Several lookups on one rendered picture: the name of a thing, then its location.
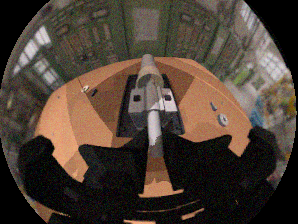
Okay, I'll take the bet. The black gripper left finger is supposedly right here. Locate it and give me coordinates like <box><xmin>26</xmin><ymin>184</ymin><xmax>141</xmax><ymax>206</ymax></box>
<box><xmin>78</xmin><ymin>127</ymin><xmax>149</xmax><ymax>194</ymax></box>

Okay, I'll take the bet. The grey metal shaft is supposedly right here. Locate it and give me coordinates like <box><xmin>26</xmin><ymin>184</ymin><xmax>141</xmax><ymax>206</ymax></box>
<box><xmin>146</xmin><ymin>81</ymin><xmax>164</xmax><ymax>157</ymax></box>

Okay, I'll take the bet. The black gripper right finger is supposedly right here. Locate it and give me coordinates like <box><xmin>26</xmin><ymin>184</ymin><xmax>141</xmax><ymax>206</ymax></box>
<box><xmin>161</xmin><ymin>128</ymin><xmax>233</xmax><ymax>192</ymax></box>

